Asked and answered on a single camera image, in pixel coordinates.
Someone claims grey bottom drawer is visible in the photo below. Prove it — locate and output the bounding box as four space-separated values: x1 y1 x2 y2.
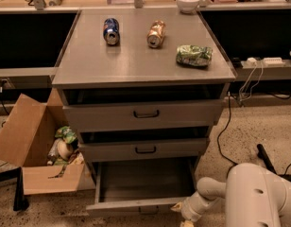
86 157 197 218

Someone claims grey drawer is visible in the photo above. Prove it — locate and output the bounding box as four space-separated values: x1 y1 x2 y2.
86 157 197 218
62 84 225 132
79 127 209 162

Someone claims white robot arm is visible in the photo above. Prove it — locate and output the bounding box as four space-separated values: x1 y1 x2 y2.
171 164 291 227

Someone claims grey middle drawer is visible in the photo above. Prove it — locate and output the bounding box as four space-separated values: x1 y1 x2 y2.
79 127 209 162

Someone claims grey top drawer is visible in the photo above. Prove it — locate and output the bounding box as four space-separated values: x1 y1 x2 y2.
62 84 225 132

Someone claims grey drawer cabinet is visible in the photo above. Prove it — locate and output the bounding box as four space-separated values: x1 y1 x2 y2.
52 8 237 187

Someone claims black stand leg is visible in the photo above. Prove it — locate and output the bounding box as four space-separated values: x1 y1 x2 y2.
257 144 291 182

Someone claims white cup in box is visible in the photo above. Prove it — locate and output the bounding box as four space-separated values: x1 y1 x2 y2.
58 140 74 161

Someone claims green bag in box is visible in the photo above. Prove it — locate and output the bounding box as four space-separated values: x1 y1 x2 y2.
55 126 77 144

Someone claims green chip bag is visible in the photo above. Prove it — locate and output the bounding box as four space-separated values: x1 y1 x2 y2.
176 44 213 67

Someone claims white power strip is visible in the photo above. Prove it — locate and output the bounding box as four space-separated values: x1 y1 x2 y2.
245 58 285 67

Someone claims cardboard box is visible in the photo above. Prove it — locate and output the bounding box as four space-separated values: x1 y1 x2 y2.
0 90 95 195

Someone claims orange soda can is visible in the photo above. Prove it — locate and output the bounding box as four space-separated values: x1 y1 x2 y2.
146 20 165 48

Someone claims blue soda can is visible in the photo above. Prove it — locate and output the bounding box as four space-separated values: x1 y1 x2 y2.
103 18 120 45

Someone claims white bowl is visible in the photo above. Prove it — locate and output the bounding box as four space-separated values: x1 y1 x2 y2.
176 0 200 13

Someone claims black power cable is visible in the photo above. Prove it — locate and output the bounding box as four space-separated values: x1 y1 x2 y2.
216 92 240 166

